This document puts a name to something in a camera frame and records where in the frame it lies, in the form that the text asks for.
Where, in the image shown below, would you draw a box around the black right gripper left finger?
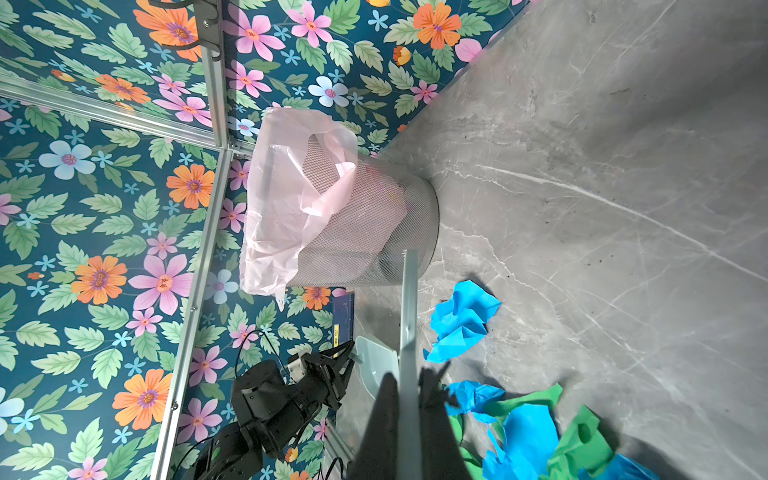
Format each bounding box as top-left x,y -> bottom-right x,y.
347,373 -> 399,480

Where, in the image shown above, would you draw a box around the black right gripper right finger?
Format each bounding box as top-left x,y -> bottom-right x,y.
418,367 -> 471,480

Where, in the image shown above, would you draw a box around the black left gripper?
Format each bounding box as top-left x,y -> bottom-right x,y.
287,340 -> 355,420

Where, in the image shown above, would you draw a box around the pale green hand brush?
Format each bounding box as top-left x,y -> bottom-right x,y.
396,250 -> 422,480

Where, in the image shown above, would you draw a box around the blue paper scrap top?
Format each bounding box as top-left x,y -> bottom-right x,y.
424,280 -> 502,364

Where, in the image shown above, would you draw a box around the blue paper scrap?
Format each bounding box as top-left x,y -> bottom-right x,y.
446,381 -> 563,479
424,280 -> 502,364
576,454 -> 660,480

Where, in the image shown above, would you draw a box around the pale green dustpan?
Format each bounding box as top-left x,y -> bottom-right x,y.
354,336 -> 400,398

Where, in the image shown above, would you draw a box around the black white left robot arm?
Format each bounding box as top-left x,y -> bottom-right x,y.
184,340 -> 355,479

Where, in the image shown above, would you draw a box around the dark blue book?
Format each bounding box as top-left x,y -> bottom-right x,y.
331,288 -> 355,347

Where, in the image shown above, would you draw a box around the blue paper scrap centre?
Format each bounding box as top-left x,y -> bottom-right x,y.
446,381 -> 563,479

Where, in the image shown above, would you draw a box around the silver mesh waste basket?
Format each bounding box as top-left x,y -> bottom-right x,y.
288,156 -> 440,287

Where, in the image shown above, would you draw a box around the green paper scrap centre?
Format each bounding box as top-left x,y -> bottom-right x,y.
449,383 -> 616,480

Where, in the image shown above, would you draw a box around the blue paper scrap right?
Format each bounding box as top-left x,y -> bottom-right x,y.
576,454 -> 660,480

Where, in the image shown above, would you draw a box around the aluminium frame rails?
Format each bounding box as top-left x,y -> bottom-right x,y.
0,0 -> 259,480

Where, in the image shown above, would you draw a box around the black hook rail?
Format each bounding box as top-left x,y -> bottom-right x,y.
148,0 -> 223,62

